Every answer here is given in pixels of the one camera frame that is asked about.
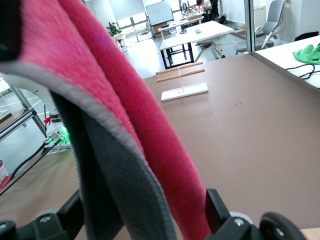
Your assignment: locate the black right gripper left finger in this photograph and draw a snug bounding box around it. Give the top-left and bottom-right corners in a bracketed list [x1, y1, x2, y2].
[57, 190, 85, 240]

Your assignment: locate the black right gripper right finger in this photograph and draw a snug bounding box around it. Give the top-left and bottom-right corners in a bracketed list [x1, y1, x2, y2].
[205, 189, 231, 235]

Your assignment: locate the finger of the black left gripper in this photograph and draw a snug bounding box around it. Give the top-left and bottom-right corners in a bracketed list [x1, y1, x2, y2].
[0, 0, 22, 62]

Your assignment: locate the pink and grey cloth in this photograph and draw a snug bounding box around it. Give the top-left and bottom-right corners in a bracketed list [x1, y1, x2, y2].
[0, 0, 213, 240]

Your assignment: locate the white cloth rack base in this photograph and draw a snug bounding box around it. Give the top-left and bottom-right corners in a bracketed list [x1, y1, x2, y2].
[160, 66, 209, 102]

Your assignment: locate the green cloth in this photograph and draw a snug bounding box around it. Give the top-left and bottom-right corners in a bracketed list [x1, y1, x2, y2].
[292, 42, 320, 67]

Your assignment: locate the red object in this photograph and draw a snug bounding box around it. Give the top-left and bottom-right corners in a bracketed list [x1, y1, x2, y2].
[0, 159, 11, 191]

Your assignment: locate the green potted plant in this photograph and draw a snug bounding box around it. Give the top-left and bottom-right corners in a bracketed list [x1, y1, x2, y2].
[106, 21, 123, 36]

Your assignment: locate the wooden rack rod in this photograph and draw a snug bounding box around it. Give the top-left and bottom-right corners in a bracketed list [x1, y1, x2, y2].
[156, 69, 206, 84]
[155, 61, 204, 75]

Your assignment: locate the whiteboard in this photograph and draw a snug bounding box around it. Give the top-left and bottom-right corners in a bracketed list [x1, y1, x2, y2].
[145, 0, 175, 26]

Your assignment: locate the white office desk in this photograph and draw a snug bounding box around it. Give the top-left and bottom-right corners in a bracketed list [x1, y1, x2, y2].
[159, 20, 235, 70]

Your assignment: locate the seated person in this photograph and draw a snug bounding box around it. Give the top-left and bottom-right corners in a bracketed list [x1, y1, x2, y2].
[196, 0, 213, 22]

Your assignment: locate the grey office chair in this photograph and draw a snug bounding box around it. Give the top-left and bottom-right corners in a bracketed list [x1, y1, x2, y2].
[234, 0, 287, 55]

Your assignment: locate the black base cable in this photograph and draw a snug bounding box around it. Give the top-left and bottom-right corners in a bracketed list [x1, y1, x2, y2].
[0, 134, 68, 197]

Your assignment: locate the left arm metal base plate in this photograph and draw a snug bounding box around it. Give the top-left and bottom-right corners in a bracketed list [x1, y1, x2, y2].
[43, 124, 75, 151]

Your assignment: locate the aluminium frame rail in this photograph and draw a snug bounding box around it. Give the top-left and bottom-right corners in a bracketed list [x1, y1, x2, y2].
[0, 84, 48, 143]

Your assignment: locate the aluminium frame post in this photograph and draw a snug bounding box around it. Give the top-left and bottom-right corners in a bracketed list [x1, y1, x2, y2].
[244, 0, 256, 55]

